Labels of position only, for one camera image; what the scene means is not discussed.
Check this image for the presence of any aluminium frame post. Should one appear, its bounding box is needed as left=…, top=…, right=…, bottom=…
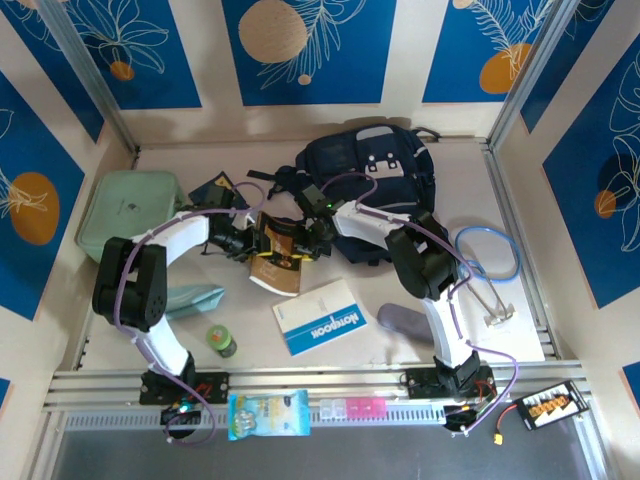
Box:
left=37, top=0, right=140, bottom=154
left=487, top=0, right=576, bottom=151

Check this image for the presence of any brown and black book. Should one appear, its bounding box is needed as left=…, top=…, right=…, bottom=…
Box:
left=248, top=212, right=307, bottom=297

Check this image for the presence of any aluminium front rail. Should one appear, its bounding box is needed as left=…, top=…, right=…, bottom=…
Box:
left=42, top=368, right=596, bottom=416

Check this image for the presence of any grey slotted cable duct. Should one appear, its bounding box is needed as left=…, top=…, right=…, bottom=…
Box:
left=59, top=404, right=591, bottom=432

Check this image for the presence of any yellow connector wire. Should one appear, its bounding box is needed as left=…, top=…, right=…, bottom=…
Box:
left=487, top=403, right=521, bottom=447

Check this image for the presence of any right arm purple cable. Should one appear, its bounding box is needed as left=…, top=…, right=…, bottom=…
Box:
left=319, top=172, right=521, bottom=434

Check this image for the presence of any pink and clear pill organiser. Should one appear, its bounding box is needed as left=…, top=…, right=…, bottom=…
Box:
left=319, top=397, right=389, bottom=420

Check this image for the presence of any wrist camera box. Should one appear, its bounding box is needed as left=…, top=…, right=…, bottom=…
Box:
left=228, top=210, right=257, bottom=232
left=298, top=183, right=329, bottom=214

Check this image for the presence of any black and yellow circuit board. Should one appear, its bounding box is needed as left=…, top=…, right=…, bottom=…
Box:
left=514, top=380, right=589, bottom=432

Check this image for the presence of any light teal fabric pouch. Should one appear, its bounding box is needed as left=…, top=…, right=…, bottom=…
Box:
left=164, top=282, right=225, bottom=321

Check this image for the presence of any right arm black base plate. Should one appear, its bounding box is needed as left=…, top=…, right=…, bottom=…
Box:
left=404, top=367, right=499, bottom=401

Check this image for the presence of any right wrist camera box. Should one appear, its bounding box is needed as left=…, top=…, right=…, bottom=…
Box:
left=298, top=183, right=329, bottom=214

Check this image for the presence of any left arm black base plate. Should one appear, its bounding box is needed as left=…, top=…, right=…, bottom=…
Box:
left=138, top=371, right=232, bottom=406

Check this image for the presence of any grey glasses case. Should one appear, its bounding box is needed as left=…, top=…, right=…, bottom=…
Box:
left=376, top=302, right=436, bottom=345

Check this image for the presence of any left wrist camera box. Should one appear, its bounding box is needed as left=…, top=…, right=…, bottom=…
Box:
left=228, top=210, right=257, bottom=232

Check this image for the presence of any blue tube stethoscope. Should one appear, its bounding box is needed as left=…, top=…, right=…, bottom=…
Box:
left=453, top=225, right=522, bottom=329

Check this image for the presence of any navy blue backpack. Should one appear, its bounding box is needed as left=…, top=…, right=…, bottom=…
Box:
left=247, top=124, right=439, bottom=266

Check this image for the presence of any blue and white notebook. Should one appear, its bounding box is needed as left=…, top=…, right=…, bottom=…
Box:
left=272, top=278, right=370, bottom=357

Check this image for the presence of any black controller box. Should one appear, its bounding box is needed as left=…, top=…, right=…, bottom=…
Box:
left=443, top=403, right=479, bottom=435
left=159, top=403, right=204, bottom=427

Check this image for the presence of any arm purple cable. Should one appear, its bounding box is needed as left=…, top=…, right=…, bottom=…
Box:
left=114, top=180, right=266, bottom=446
left=319, top=172, right=521, bottom=434

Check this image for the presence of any blue wet wipes packet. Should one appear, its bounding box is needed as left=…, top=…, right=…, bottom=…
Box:
left=227, top=389, right=312, bottom=442

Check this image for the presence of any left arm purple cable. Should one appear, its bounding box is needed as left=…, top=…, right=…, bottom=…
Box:
left=114, top=180, right=266, bottom=446

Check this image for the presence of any mint green zip case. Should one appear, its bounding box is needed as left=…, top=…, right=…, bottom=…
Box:
left=74, top=169, right=184, bottom=264

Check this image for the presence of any small navy blue book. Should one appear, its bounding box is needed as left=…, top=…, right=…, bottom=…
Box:
left=188, top=171, right=236, bottom=209

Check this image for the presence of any green lidded jar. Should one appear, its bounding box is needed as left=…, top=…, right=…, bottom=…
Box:
left=206, top=324, right=239, bottom=359

